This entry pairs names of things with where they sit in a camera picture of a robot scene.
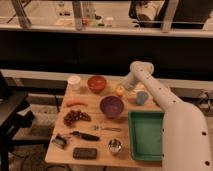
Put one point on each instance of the black handled peeler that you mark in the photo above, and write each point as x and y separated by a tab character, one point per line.
85	136

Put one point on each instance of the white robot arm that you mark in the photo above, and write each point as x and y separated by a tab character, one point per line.
185	136

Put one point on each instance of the red grape bunch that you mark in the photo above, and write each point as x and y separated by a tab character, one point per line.
73	116

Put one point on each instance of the red bowl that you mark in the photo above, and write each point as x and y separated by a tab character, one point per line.
96	83

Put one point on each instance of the white plastic cup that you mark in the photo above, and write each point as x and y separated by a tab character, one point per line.
74	82

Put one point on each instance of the purple bowl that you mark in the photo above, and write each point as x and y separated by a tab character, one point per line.
111	106

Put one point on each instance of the green plastic tray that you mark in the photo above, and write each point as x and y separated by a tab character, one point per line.
145	134

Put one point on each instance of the blue mug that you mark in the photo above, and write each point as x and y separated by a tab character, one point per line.
141	97

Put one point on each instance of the orange carrot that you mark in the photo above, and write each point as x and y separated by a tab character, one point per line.
74	103

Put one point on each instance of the orange red apple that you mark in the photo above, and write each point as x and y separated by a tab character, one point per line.
119	91

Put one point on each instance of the small steel cup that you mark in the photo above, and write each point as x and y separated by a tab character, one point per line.
114	146

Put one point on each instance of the black chair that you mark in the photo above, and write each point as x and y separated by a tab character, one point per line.
10	120

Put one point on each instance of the dark rectangular sponge block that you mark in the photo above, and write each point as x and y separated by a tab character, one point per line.
85	153

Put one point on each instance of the silver fork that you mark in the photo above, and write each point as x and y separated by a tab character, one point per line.
95	127

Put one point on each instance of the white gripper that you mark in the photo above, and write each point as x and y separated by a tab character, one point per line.
129	82

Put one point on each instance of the black binder clip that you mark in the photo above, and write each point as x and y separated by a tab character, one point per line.
59	141

